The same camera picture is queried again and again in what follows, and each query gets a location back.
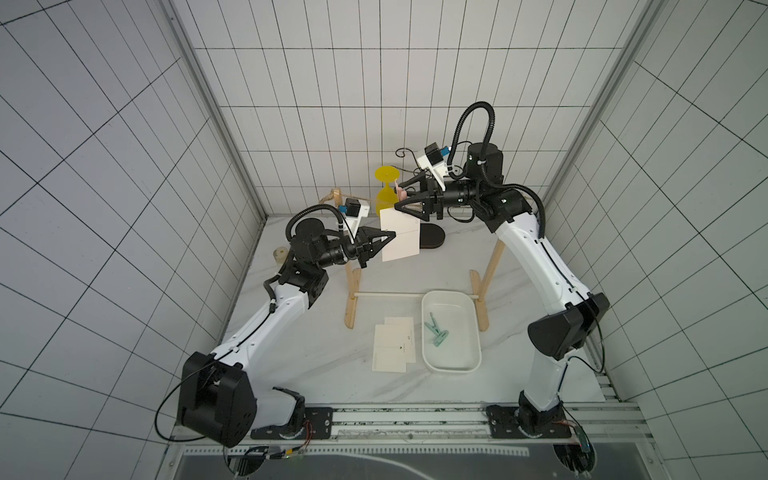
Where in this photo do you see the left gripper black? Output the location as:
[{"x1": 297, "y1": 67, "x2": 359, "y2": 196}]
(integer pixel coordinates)
[{"x1": 318, "y1": 225, "x2": 397, "y2": 268}]

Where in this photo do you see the teal clothespin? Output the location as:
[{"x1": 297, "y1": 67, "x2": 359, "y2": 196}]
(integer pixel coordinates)
[
  {"x1": 424, "y1": 312, "x2": 448, "y2": 338},
  {"x1": 432, "y1": 330, "x2": 449, "y2": 347}
]

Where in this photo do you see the white postcard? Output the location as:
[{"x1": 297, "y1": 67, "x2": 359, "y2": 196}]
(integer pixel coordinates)
[
  {"x1": 384, "y1": 317, "x2": 416, "y2": 364},
  {"x1": 372, "y1": 324, "x2": 407, "y2": 373},
  {"x1": 379, "y1": 208, "x2": 420, "y2": 262}
]

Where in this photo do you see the pink clothespin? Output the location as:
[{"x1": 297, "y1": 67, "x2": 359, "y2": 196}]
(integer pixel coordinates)
[{"x1": 394, "y1": 185, "x2": 408, "y2": 203}]

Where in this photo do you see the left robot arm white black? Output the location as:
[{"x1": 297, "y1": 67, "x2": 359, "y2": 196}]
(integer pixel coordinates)
[{"x1": 170, "y1": 204, "x2": 396, "y2": 448}]

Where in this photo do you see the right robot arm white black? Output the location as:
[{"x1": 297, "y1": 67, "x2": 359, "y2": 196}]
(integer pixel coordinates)
[{"x1": 394, "y1": 101, "x2": 610, "y2": 438}]

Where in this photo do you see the white plastic tray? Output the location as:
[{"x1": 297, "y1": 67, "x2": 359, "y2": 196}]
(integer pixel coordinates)
[{"x1": 421, "y1": 290, "x2": 482, "y2": 374}]

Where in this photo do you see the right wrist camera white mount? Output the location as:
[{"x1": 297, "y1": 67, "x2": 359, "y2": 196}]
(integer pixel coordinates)
[{"x1": 416, "y1": 143, "x2": 450, "y2": 190}]

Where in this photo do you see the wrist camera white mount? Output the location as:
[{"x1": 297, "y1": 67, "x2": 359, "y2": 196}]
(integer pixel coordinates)
[
  {"x1": 338, "y1": 197, "x2": 370, "y2": 239},
  {"x1": 416, "y1": 143, "x2": 450, "y2": 190}
]

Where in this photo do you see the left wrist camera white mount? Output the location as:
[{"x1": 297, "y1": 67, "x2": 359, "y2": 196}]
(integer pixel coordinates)
[{"x1": 338, "y1": 197, "x2": 370, "y2": 239}]

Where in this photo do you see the black wire scroll stand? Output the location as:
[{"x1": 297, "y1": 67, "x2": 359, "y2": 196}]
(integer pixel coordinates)
[{"x1": 395, "y1": 147, "x2": 446, "y2": 250}]

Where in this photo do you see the wooden string rack frame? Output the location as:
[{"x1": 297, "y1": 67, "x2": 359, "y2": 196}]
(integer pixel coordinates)
[{"x1": 318, "y1": 187, "x2": 506, "y2": 332}]

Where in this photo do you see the aluminium mounting rail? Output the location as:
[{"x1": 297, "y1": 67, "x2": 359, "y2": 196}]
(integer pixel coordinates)
[{"x1": 167, "y1": 374, "x2": 655, "y2": 460}]

